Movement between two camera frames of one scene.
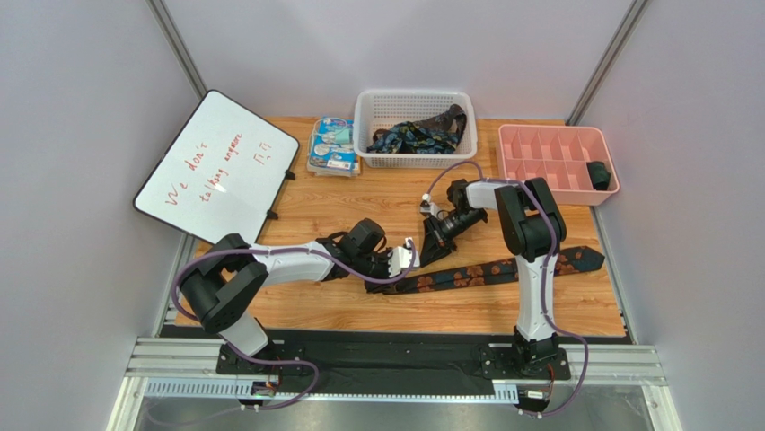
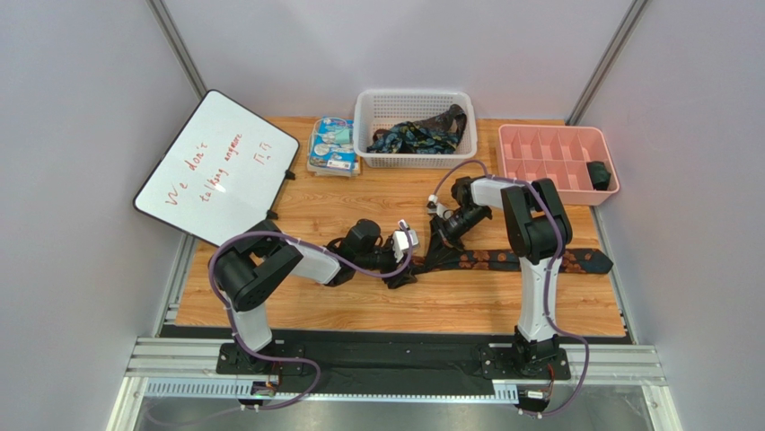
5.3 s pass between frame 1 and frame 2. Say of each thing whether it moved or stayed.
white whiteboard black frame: stayed
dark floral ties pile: stayed
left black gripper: stayed
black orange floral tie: moved
